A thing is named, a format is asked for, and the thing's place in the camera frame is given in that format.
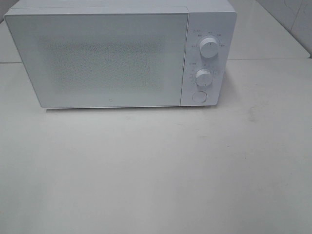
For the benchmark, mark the white timer knob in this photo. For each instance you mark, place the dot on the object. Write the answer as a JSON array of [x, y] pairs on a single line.
[[203, 78]]

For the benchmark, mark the upper white power knob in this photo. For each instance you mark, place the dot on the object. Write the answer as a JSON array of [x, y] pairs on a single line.
[[208, 47]]

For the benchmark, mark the round white door button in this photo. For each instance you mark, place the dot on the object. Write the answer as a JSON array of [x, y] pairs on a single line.
[[199, 97]]

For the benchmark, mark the white microwave door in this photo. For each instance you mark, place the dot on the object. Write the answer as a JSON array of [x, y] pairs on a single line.
[[95, 61]]

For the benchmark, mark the white microwave oven body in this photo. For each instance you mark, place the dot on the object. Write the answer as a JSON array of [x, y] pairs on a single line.
[[214, 18]]

